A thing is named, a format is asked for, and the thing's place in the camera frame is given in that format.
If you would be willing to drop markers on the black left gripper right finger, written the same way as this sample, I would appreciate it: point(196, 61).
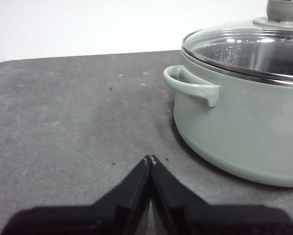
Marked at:
point(222, 220)

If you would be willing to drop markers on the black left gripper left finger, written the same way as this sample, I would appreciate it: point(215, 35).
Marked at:
point(87, 220)

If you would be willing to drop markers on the glass lid with green knob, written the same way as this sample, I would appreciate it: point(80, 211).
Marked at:
point(280, 11)

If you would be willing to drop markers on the pale green electric steamer pot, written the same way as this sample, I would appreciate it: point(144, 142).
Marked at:
point(246, 127)

